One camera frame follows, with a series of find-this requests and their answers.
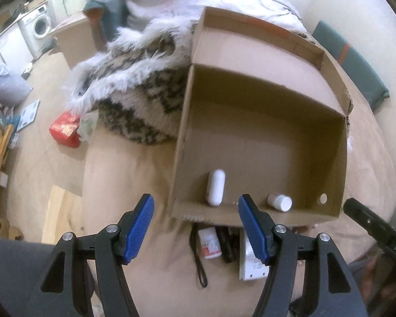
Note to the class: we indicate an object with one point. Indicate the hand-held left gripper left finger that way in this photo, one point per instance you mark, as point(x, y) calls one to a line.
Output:
point(138, 228)

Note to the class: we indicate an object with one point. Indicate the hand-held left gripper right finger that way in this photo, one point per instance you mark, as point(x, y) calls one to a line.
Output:
point(254, 228)

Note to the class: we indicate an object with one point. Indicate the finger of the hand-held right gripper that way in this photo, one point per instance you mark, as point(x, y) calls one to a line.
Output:
point(363, 216)

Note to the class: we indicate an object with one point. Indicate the white remote control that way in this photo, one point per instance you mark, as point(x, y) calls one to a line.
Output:
point(247, 269)

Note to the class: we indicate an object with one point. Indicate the white bottle with red label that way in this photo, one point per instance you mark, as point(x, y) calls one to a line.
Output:
point(208, 244)

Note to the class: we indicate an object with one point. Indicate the cardboard box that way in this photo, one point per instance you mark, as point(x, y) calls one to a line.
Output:
point(267, 145)

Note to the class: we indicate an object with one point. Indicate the small white pill bottle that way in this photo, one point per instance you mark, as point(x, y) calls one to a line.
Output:
point(279, 202)

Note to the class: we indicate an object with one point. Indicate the white oblong capsule case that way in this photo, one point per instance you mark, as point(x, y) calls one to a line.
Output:
point(215, 188)

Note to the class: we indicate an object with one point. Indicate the beige bed sheet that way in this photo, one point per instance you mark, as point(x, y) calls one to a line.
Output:
point(135, 171)

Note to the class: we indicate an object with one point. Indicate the pale green plastic bag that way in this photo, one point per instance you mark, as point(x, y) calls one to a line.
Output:
point(87, 125)

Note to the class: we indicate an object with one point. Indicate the patterned faux fur blanket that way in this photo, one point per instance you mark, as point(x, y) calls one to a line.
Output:
point(135, 105)

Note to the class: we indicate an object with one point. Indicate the red snack packet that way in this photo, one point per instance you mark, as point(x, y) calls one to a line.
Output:
point(66, 128)

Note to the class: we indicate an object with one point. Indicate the teal pillow with orange stripe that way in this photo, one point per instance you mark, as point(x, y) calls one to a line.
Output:
point(356, 69)

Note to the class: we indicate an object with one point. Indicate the flat bathroom scale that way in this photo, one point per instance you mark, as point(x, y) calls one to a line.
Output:
point(28, 114)

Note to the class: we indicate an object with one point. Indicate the grey plastic bag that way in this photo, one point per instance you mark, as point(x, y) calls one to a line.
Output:
point(6, 87)

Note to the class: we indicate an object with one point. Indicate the closed cardboard carton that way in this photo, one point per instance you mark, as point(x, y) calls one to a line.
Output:
point(76, 43)

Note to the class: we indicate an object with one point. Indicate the teal cushion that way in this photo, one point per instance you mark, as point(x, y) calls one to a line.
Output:
point(110, 13)

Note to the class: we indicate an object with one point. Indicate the white washing machine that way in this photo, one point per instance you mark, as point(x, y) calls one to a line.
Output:
point(39, 28)

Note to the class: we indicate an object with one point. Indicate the white cabinet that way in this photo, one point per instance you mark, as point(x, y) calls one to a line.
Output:
point(10, 44)

